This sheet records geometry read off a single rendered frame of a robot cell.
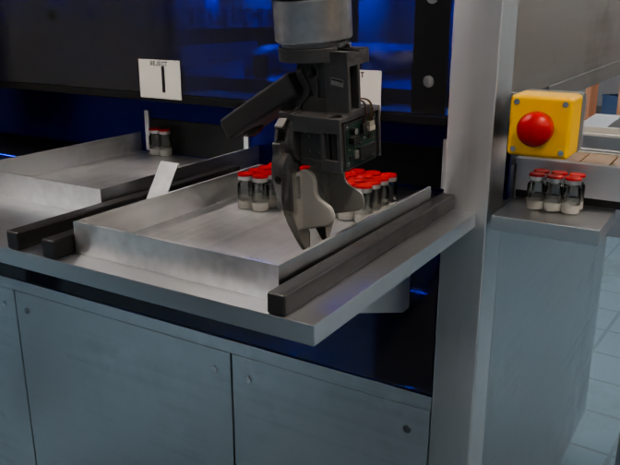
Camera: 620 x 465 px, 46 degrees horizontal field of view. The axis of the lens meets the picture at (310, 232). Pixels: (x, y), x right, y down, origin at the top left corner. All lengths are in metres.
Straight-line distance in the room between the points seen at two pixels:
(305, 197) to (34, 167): 0.57
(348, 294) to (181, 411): 0.75
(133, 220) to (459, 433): 0.54
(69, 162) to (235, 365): 0.43
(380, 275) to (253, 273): 0.13
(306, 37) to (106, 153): 0.67
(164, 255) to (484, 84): 0.44
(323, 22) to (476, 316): 0.47
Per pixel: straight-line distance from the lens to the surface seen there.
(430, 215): 0.89
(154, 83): 1.20
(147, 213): 0.88
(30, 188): 1.04
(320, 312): 0.63
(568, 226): 0.93
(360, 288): 0.69
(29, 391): 1.70
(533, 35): 1.06
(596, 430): 2.26
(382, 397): 1.11
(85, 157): 1.27
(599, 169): 1.02
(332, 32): 0.70
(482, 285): 0.99
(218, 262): 0.68
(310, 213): 0.75
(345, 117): 0.69
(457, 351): 1.03
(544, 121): 0.88
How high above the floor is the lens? 1.13
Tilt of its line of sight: 17 degrees down
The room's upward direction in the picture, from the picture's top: straight up
